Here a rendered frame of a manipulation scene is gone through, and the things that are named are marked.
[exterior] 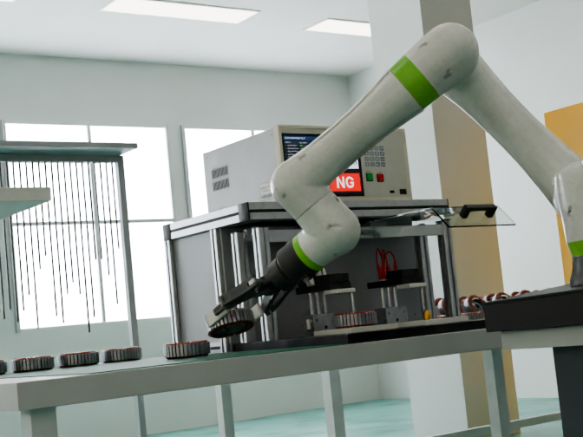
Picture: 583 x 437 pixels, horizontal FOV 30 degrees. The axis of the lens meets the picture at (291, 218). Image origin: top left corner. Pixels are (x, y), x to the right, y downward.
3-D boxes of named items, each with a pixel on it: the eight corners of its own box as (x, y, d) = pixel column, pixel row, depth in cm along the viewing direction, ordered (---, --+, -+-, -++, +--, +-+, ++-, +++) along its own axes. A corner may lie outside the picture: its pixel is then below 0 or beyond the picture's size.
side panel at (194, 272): (236, 352, 280) (225, 228, 283) (226, 353, 278) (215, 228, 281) (183, 355, 303) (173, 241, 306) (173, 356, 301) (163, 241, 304)
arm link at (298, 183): (424, 109, 225) (422, 112, 236) (388, 68, 225) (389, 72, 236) (291, 223, 229) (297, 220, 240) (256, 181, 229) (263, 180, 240)
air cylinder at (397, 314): (409, 325, 296) (406, 305, 297) (387, 328, 292) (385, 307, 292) (396, 326, 300) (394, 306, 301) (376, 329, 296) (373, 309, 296)
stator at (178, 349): (161, 359, 265) (160, 344, 265) (206, 355, 268) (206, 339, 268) (167, 360, 254) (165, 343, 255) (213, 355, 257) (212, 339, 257)
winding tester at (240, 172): (412, 200, 304) (404, 128, 306) (285, 202, 279) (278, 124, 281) (329, 219, 336) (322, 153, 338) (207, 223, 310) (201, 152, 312)
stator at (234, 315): (265, 322, 249) (261, 308, 251) (233, 320, 241) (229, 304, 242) (231, 340, 255) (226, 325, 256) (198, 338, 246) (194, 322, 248)
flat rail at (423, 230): (445, 234, 305) (444, 224, 305) (262, 242, 269) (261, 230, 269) (442, 235, 306) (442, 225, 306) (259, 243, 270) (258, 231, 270)
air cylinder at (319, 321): (338, 333, 282) (336, 311, 282) (315, 335, 278) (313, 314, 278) (326, 334, 286) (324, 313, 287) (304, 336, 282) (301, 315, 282)
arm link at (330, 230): (362, 242, 226) (376, 227, 236) (323, 196, 226) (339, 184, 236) (316, 280, 232) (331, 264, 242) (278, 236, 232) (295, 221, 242)
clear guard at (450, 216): (515, 225, 286) (513, 202, 286) (449, 227, 272) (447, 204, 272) (432, 239, 312) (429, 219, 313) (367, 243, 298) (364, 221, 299)
